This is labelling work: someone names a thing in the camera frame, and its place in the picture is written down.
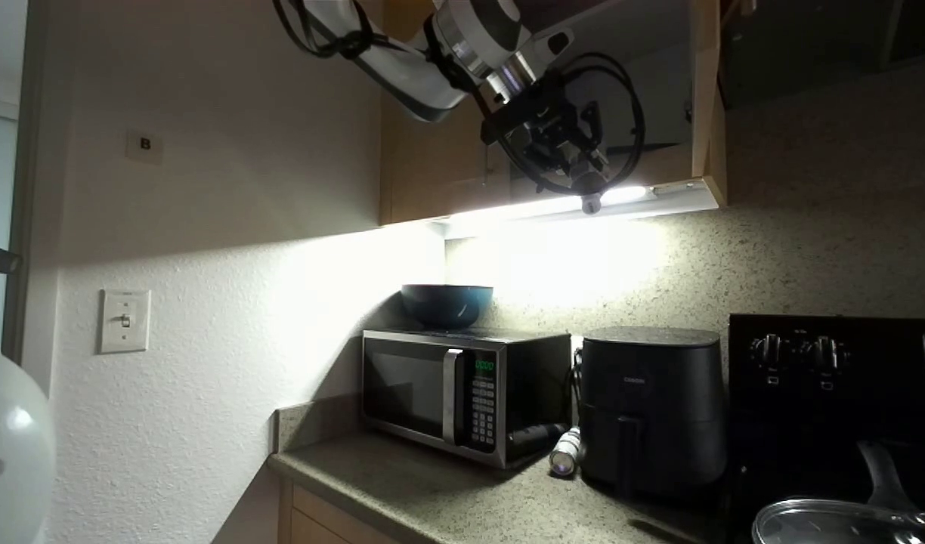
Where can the black frying pan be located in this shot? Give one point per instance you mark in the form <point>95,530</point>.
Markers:
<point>882,472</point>

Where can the glass pan lid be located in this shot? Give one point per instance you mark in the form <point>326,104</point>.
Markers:
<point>835,524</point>

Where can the black air fryer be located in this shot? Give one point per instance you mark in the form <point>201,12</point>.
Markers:
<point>648,411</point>

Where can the stainless steel microwave oven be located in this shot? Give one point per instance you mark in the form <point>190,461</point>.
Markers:
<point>452,398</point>

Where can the wooden wall cabinet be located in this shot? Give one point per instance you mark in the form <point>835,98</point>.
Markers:
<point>423,162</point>

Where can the dark teal bowl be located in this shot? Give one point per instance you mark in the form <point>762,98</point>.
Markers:
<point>450,303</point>

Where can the small white shaker bottle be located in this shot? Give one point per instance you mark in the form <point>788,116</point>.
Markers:
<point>566,452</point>

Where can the black kitchen stove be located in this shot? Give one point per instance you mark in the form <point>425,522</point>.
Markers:
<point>835,404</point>

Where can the white light switch plate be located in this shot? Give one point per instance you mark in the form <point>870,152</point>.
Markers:
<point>124,322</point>

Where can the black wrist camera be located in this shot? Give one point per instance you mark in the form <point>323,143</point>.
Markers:
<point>511,118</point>

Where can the wooden base cabinet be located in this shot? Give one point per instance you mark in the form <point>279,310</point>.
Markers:
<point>316,519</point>

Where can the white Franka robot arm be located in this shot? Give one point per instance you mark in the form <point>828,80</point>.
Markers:
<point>423,49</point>

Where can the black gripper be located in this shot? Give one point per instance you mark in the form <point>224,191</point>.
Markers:
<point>557,141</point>

